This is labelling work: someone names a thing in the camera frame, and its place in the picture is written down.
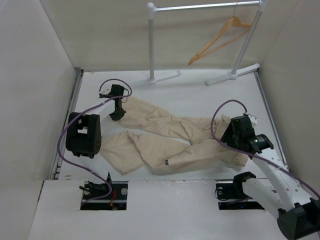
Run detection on beige trousers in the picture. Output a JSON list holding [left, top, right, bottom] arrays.
[[100, 97, 248, 175]]

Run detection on wooden clothes hanger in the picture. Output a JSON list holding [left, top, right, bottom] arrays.
[[188, 0, 253, 66]]

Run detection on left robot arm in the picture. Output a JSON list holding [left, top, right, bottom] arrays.
[[57, 84, 133, 200]]

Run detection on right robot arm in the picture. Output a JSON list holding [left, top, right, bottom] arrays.
[[221, 114, 320, 240]]

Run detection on white clothes rack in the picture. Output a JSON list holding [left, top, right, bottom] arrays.
[[146, 0, 268, 86]]

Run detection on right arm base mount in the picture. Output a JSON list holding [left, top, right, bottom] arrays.
[[214, 181, 264, 211]]

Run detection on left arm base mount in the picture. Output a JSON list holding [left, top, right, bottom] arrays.
[[79, 174, 129, 211]]

